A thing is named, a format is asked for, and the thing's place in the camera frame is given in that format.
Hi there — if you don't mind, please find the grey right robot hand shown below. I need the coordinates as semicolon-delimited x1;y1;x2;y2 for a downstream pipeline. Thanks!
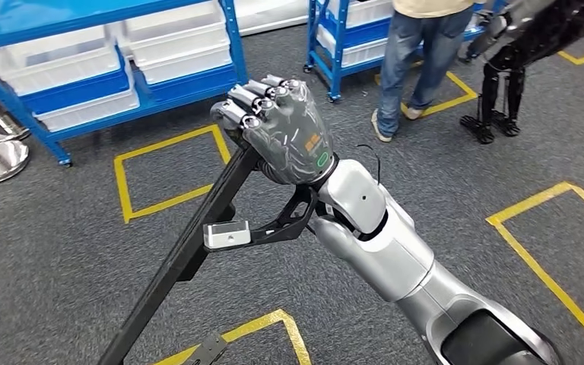
210;74;341;186

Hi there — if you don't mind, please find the black plastic part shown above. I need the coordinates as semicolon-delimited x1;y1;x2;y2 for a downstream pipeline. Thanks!
97;143;263;365

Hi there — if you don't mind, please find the blue wheeled shelf rack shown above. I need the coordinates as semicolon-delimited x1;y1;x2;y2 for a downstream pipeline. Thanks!
303;0;507;103

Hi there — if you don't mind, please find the blue metal shelf rack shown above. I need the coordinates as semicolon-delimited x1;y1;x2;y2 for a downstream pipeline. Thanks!
0;0;249;167

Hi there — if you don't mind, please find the person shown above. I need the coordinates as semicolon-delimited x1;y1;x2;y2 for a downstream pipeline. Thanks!
370;0;481;144

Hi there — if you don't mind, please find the yellow floor tape square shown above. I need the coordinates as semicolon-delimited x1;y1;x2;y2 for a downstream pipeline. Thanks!
373;59;479;120
113;124;233;224

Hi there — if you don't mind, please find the black robot foot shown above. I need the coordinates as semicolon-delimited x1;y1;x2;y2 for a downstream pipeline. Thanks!
181;331;230;365

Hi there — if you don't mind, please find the black humanoid robot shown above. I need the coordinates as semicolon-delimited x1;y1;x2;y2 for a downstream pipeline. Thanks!
457;0;584;146

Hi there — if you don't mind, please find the black camera bracket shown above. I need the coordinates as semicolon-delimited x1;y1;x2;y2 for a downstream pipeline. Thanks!
246;185;319;248

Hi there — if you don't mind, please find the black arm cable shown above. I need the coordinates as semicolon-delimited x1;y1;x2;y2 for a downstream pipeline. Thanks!
354;144;382;185

